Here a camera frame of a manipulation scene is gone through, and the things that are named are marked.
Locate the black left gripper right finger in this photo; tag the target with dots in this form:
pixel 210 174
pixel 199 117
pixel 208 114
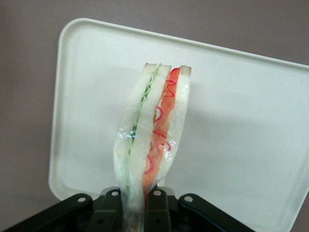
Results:
pixel 173 215

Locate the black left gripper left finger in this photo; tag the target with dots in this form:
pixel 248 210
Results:
pixel 72 212

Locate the triangle sandwich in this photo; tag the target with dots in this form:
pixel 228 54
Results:
pixel 149 135

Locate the cream plastic serving tray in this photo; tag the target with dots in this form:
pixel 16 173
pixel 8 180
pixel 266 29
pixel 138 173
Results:
pixel 229 108

